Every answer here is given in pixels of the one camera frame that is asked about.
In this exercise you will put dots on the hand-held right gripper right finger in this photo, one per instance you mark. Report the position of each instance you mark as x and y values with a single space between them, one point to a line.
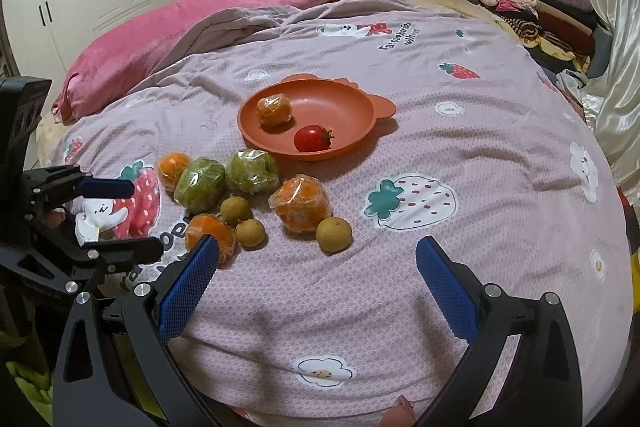
445 292

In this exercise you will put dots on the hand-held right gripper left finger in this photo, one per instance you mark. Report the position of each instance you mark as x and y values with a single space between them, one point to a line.
192 289

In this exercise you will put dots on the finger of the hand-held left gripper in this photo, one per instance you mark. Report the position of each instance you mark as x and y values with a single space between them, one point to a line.
135 251
107 188

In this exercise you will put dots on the plastic-wrapped orange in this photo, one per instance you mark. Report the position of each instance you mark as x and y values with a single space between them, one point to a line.
274 110
300 204
170 169
202 227

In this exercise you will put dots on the plastic-wrapped green citrus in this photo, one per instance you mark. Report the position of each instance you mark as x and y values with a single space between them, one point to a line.
252 172
200 184

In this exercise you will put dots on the orange plastic plate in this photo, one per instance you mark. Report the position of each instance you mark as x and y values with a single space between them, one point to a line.
325 107

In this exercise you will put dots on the person's right hand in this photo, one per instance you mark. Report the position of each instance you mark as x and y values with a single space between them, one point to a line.
400 412

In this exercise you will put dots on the brown longan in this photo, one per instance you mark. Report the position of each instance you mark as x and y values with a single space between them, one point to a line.
334 234
250 233
235 209

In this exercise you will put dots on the strawberry printed blanket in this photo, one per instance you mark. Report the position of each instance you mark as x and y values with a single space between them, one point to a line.
450 157

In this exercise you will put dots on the pink quilt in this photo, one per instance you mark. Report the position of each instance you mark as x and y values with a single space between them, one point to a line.
150 37

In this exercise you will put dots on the red tomato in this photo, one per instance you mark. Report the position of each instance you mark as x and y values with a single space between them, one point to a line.
311 139

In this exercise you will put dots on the pile of folded clothes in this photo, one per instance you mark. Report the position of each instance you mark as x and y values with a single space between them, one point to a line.
550 12

